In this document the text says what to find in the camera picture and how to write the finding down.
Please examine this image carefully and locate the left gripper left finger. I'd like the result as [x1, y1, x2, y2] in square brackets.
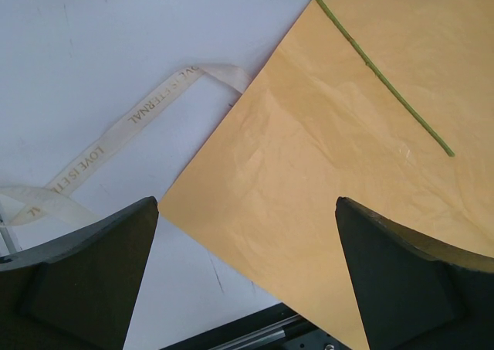
[1, 197, 159, 349]

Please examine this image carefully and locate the pink flower stem three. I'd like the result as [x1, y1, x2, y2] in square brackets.
[314, 0, 455, 158]

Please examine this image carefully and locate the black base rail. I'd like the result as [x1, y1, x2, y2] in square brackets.
[164, 304, 347, 350]

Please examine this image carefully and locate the cream printed ribbon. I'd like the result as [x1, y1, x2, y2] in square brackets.
[1, 63, 252, 228]

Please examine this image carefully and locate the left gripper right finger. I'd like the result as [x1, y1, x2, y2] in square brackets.
[335, 197, 493, 349]

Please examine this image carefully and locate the orange wrapping paper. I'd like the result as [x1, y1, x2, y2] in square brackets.
[159, 0, 493, 349]

